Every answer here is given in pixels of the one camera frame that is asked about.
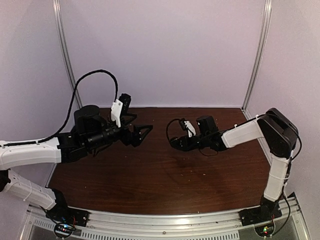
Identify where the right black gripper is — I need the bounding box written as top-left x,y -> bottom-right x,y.
173,133 -> 211,152

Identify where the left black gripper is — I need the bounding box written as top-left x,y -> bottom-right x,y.
85,112 -> 153,151

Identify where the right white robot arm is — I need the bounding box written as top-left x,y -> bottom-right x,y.
167,107 -> 301,221

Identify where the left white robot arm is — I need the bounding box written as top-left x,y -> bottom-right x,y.
0,101 -> 153,222

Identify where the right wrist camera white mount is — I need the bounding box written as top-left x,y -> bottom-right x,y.
178,118 -> 197,138

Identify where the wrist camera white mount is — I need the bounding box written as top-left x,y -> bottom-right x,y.
178,118 -> 197,138
110,93 -> 132,128

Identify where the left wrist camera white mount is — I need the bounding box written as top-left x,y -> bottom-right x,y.
110,93 -> 132,128

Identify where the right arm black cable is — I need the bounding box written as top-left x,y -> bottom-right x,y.
166,117 -> 221,157

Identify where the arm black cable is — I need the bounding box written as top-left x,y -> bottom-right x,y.
166,117 -> 221,157
0,69 -> 120,147

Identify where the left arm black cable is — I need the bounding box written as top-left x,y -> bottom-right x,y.
0,69 -> 120,147

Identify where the aluminium front rail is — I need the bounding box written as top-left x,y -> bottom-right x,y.
24,197 -> 308,240

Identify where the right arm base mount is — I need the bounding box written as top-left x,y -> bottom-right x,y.
238,192 -> 291,239

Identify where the left aluminium frame post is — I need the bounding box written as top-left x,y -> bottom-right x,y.
51,0 -> 85,112

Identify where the aluminium frame post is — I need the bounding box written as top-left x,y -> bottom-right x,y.
51,0 -> 85,112
241,0 -> 273,113

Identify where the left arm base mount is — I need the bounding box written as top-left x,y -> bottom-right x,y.
41,189 -> 89,240

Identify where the right aluminium frame post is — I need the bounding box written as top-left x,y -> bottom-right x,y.
241,0 -> 273,113

